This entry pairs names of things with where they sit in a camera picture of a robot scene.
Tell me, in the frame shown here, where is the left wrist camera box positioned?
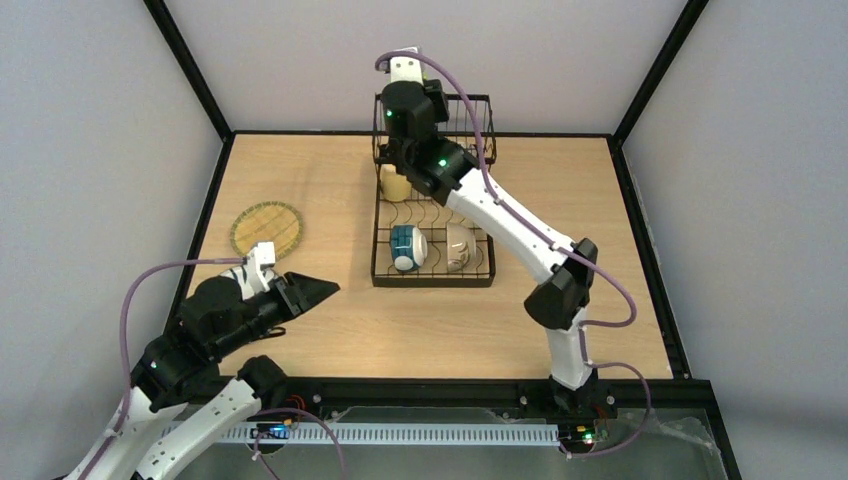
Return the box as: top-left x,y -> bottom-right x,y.
243,241 -> 276,298

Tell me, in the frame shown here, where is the plain white bowl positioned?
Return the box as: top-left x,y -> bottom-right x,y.
445,222 -> 478,273

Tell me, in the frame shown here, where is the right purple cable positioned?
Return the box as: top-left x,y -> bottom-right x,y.
374,51 -> 653,460

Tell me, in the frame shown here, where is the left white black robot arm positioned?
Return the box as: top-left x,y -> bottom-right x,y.
68,267 -> 340,479

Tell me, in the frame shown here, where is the black wire dish rack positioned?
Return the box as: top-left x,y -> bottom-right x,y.
370,94 -> 497,288

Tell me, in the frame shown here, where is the blue striped white plate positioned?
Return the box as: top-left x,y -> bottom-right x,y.
220,265 -> 248,284

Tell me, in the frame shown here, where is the black rimmed white bowl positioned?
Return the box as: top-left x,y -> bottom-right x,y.
389,224 -> 428,273

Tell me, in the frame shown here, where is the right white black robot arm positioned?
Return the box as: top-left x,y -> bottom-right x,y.
380,80 -> 598,391

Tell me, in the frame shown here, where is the woven bamboo plate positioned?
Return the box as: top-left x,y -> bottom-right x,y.
229,201 -> 305,259

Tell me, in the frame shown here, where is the yellow ceramic mug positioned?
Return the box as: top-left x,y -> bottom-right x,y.
379,164 -> 412,203

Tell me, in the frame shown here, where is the white slotted cable duct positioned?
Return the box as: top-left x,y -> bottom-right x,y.
218,422 -> 559,447

